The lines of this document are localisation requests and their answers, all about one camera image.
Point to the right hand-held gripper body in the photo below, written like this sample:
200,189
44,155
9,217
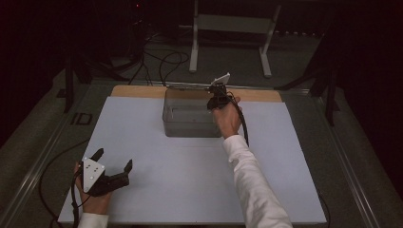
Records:
219,99

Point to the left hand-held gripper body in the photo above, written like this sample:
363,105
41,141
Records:
93,177

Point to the clear grey lidded storage box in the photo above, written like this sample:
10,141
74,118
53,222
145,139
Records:
187,117

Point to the person's right hand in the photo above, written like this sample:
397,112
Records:
228,120

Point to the person's left hand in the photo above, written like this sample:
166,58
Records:
93,204

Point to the white table sheet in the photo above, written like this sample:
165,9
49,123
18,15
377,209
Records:
164,190

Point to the black metal stand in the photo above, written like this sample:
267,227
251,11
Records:
331,101
69,85

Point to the white metal stand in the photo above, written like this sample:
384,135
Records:
233,23

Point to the black floor bracket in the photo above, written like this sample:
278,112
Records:
81,118

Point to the metal frame rail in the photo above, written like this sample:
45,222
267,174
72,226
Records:
345,164
38,164

